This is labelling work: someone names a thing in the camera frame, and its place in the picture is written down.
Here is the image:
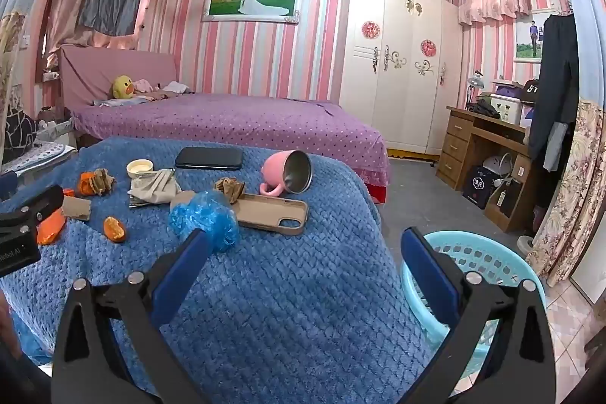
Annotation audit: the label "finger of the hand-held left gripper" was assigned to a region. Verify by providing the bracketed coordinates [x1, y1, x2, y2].
[0, 171, 18, 200]
[0, 185, 65, 246]

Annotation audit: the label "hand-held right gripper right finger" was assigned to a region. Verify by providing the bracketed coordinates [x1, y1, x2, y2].
[400, 226, 557, 404]

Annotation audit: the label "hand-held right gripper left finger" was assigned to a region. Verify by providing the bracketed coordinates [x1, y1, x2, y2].
[51, 229, 214, 404]

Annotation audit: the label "brown cardboard piece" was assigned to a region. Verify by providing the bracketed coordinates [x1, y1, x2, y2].
[61, 196, 92, 221]

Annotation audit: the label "light blue plastic basket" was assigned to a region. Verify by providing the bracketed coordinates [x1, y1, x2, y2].
[401, 230, 547, 388]

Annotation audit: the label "blue plastic bag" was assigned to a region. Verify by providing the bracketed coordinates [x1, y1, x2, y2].
[169, 190, 241, 253]

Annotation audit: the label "beige packet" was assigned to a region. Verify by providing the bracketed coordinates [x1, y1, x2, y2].
[128, 168, 181, 209]

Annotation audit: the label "small cream round container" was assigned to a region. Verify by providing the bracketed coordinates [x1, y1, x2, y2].
[126, 159, 155, 178]

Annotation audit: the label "dotted ironing board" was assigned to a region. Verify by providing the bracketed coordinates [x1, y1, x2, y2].
[0, 142, 77, 174]

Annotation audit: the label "black paper bag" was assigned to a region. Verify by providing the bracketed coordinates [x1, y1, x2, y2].
[462, 165, 503, 210]

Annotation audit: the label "tan phone case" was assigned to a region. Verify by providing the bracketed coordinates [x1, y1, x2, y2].
[235, 193, 309, 236]

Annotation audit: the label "black bottle box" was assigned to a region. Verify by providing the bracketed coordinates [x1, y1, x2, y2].
[492, 181, 519, 218]

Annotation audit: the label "black wallet case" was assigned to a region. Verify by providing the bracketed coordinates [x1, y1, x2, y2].
[175, 147, 244, 170]

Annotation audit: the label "white helmet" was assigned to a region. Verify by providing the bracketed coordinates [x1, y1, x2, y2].
[482, 153, 514, 182]

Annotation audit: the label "wooden desk with drawers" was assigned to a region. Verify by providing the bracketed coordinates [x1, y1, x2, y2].
[436, 105, 545, 234]

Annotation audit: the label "pink mug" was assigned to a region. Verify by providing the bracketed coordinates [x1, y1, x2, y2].
[259, 150, 313, 197]

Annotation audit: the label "pink covered headboard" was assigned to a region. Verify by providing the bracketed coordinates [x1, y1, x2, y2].
[58, 44, 178, 109]

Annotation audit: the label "yellow duck plush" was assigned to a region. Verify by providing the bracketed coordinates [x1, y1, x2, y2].
[112, 75, 136, 99]

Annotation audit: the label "bed with purple dotted cover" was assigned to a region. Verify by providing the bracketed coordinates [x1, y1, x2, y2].
[71, 92, 391, 203]

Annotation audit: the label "pink clothes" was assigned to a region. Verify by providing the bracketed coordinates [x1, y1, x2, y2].
[133, 78, 162, 95]

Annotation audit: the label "blue and floral door curtain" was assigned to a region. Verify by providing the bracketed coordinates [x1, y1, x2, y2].
[523, 0, 606, 286]

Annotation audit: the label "dark clothes pile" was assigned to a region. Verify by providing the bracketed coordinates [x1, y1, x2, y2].
[466, 98, 501, 120]

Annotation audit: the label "white storage box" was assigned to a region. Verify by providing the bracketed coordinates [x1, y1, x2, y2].
[489, 94, 526, 125]

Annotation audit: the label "white wardrobe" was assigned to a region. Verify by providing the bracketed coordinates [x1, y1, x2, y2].
[340, 0, 462, 156]

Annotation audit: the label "desk lamp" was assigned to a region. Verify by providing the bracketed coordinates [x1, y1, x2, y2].
[465, 70, 486, 109]

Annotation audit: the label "black cap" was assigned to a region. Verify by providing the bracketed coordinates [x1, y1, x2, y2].
[520, 78, 541, 104]

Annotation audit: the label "hanging black clothing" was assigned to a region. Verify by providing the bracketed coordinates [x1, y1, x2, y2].
[527, 12, 579, 173]

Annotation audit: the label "framed couple photo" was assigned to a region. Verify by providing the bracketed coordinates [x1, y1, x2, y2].
[514, 9, 550, 64]

